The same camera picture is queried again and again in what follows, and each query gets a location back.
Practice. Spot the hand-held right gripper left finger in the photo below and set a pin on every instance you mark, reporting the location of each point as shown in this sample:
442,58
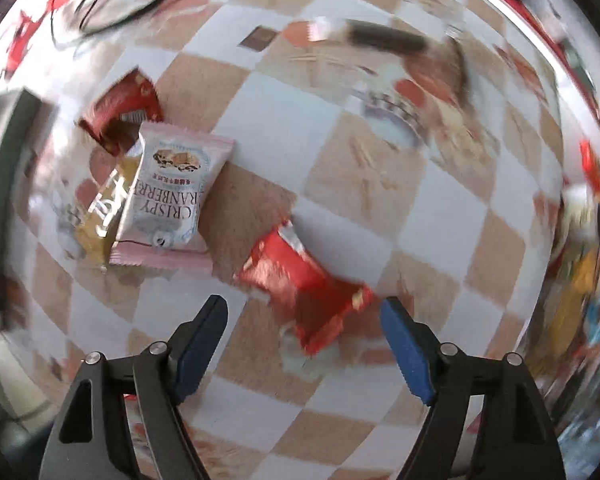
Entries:
202,345

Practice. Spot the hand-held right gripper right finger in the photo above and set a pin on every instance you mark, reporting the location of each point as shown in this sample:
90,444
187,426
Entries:
407,350

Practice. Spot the bright red snack packet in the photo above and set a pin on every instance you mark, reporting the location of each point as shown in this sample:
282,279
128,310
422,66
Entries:
305,295

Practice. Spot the pink white snack packet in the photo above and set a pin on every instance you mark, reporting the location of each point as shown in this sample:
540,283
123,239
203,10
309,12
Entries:
165,200

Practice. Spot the dark red snack packet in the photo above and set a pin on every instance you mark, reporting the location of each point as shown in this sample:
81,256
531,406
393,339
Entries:
125,105

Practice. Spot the dark grey box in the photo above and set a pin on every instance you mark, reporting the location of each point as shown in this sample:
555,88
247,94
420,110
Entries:
7,170

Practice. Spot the gold snack packet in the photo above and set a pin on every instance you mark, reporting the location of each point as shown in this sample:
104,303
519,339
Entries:
97,220

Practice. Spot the pile of mixed snack packets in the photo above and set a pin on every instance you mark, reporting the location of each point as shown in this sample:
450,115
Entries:
580,300

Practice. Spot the dark roll snack clear wrapper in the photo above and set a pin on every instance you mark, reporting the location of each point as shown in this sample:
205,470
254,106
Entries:
385,37

